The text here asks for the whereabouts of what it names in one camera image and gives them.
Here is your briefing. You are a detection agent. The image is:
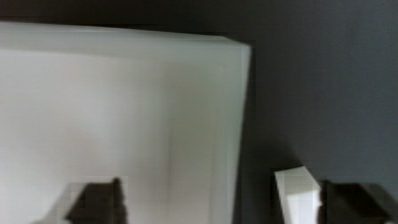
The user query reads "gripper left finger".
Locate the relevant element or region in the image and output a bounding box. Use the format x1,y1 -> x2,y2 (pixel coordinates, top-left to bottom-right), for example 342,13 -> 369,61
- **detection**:
65,178 -> 127,224

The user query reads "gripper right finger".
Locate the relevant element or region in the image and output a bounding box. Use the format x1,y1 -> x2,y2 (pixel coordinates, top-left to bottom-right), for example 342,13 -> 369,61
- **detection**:
317,181 -> 398,224

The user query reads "white drawer cabinet box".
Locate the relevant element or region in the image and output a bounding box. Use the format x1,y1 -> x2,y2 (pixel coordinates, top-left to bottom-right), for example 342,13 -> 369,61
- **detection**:
0,22 -> 250,224

